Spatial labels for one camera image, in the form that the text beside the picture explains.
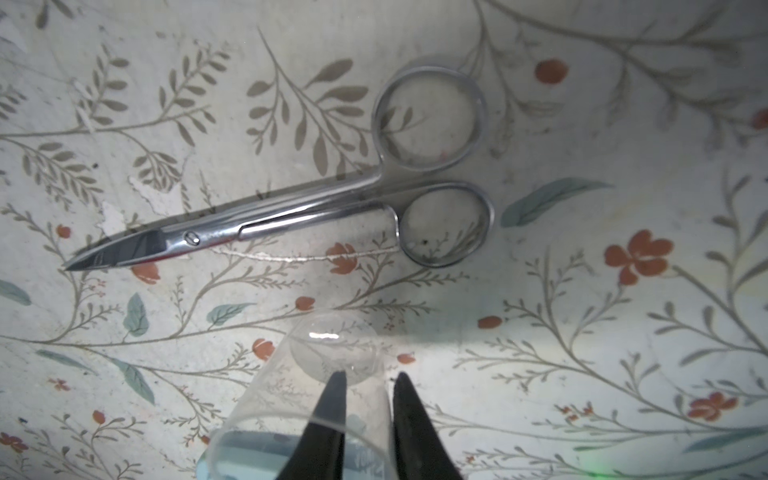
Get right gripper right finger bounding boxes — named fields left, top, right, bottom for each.
left=393, top=372, right=462, bottom=480

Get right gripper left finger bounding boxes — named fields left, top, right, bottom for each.
left=277, top=371, right=347, bottom=480

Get metal scissors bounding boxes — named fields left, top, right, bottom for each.
left=63, top=65, right=495, bottom=272

